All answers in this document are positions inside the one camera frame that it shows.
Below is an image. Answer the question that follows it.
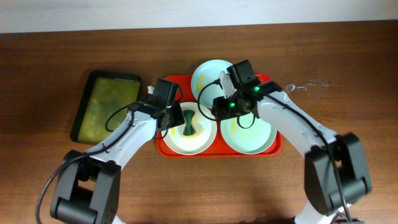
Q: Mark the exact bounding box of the green and yellow sponge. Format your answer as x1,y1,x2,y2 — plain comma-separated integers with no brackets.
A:
183,110,196,136

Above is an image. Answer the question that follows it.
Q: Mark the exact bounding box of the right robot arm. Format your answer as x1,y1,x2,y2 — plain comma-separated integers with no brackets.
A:
211,60,372,223

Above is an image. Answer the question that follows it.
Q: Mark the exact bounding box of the black tray with yellow liquid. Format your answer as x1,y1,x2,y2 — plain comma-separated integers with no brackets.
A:
70,70,141,144

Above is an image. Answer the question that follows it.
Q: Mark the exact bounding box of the white plate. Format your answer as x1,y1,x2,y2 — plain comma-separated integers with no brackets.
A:
163,102,218,156

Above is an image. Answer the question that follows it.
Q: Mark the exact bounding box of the red plastic tray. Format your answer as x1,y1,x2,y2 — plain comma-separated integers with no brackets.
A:
156,73,283,159

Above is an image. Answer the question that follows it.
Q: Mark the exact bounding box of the light blue plate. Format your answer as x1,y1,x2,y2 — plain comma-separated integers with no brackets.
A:
191,60,232,109

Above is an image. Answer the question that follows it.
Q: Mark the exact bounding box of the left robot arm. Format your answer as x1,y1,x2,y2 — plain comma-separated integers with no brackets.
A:
50,78,185,224

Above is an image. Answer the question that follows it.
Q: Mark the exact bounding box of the light green plate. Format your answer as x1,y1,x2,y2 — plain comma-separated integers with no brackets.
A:
220,113,277,155

